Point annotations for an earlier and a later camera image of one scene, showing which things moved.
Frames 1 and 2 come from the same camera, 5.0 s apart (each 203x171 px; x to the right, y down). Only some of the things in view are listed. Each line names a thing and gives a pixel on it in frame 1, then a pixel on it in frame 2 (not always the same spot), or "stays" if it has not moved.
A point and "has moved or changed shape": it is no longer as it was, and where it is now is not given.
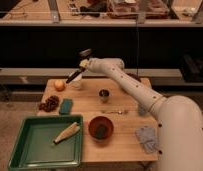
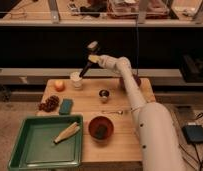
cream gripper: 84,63 to 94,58
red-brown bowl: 100,128 stays
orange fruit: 59,85 stays
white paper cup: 78,82 has moved or changed shape
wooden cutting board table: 114,127 stays
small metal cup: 104,94 stays
